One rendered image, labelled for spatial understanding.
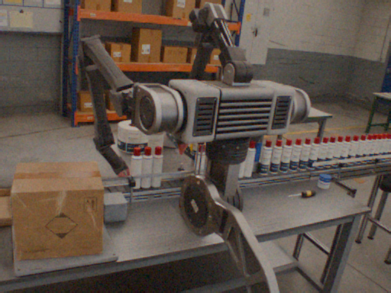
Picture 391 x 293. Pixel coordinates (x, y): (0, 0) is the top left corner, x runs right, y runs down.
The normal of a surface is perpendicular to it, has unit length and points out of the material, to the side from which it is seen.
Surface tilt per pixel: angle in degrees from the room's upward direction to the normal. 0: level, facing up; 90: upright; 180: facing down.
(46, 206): 90
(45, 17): 90
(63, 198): 90
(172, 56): 90
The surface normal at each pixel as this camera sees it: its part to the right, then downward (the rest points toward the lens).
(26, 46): 0.52, 0.34
